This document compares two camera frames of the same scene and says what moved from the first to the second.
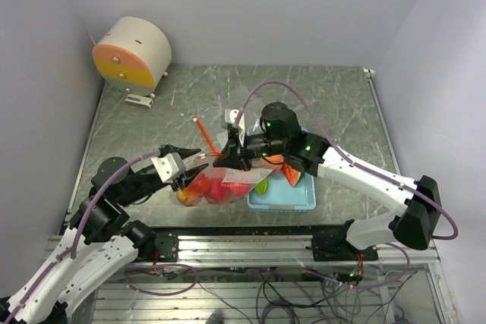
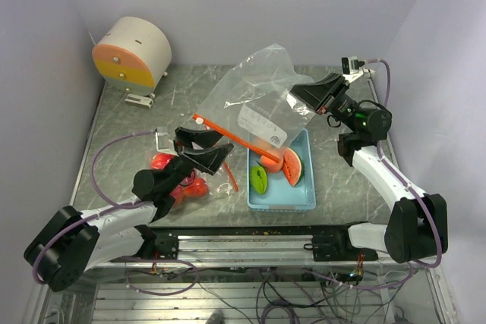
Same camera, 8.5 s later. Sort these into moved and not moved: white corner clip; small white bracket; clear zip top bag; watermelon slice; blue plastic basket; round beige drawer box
Moved: clear zip top bag
Not moved: white corner clip; small white bracket; blue plastic basket; watermelon slice; round beige drawer box
